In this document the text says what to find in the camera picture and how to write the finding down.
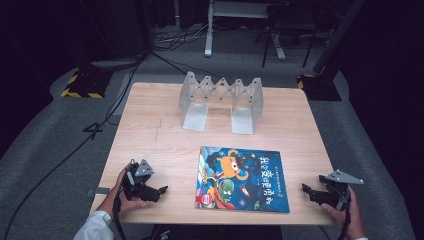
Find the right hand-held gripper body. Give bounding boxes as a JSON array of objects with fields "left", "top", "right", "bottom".
[{"left": 318, "top": 169, "right": 365, "bottom": 212}]

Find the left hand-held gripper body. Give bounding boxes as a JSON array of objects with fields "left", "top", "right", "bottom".
[{"left": 121, "top": 158, "right": 162, "bottom": 203}]

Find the blue cartoon picture book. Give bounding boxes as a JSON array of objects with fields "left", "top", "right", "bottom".
[{"left": 194, "top": 145, "right": 291, "bottom": 214}]

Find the translucent expandable book rack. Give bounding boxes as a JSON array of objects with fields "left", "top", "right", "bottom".
[{"left": 178, "top": 70, "right": 265, "bottom": 136}]

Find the person's left hand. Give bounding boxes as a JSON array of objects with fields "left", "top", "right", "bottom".
[{"left": 105, "top": 168, "right": 150, "bottom": 218}]

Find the person's right hand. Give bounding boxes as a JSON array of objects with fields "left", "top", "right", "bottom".
[{"left": 320, "top": 185, "right": 367, "bottom": 240}]

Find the yellow-black striped stand base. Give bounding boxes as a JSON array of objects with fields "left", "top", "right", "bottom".
[
  {"left": 296, "top": 72, "right": 343, "bottom": 102},
  {"left": 60, "top": 67, "right": 114, "bottom": 100}
]

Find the black slanted stand pole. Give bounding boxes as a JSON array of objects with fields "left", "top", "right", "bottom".
[{"left": 312, "top": 0, "right": 367, "bottom": 76}]

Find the black chair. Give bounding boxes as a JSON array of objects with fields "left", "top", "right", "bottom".
[{"left": 254, "top": 2, "right": 322, "bottom": 69}]

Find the right hand-held gripper black cable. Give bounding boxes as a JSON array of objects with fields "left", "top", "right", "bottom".
[{"left": 337, "top": 196, "right": 353, "bottom": 240}]

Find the hand-held gripper black cable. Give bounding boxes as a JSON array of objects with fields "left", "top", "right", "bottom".
[
  {"left": 337, "top": 196, "right": 353, "bottom": 240},
  {"left": 111, "top": 193, "right": 128, "bottom": 240}
]

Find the left hand-held gripper black cable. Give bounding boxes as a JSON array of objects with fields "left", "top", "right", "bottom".
[{"left": 111, "top": 193, "right": 128, "bottom": 240}]

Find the long black floor cable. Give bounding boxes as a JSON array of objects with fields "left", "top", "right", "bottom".
[{"left": 0, "top": 53, "right": 148, "bottom": 236}]

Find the bundle of floor cables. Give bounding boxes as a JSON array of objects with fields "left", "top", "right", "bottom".
[{"left": 153, "top": 23, "right": 216, "bottom": 53}]

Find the white desk leg frame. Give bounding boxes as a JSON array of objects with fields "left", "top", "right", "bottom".
[{"left": 203, "top": 0, "right": 288, "bottom": 62}]

